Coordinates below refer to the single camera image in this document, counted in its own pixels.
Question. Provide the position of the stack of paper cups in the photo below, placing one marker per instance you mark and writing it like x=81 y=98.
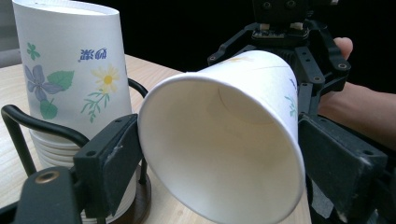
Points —
x=68 y=93

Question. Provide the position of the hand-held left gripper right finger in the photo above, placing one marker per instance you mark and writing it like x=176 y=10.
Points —
x=336 y=161

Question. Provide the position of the white floral paper cup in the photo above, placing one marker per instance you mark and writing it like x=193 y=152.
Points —
x=218 y=140

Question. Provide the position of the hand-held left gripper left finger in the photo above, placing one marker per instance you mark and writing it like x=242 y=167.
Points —
x=106 y=165

